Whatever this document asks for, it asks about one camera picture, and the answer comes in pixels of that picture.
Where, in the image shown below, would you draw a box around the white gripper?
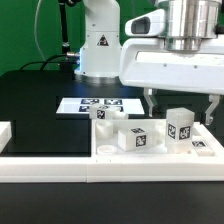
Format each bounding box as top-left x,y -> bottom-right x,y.
119,8 -> 224,125

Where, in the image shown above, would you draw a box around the white square tabletop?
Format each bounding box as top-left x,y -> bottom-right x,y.
90,118 -> 201,158

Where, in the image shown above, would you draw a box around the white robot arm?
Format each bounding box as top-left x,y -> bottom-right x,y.
75,0 -> 224,125

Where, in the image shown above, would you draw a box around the white sheet with markers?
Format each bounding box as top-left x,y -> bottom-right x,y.
55,97 -> 146,116

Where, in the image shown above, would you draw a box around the white U-shaped fence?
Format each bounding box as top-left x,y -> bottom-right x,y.
0,122 -> 224,183

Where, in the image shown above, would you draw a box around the black cables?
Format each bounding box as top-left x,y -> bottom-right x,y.
19,0 -> 81,72

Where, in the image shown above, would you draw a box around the white cable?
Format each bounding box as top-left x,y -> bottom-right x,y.
33,0 -> 48,63

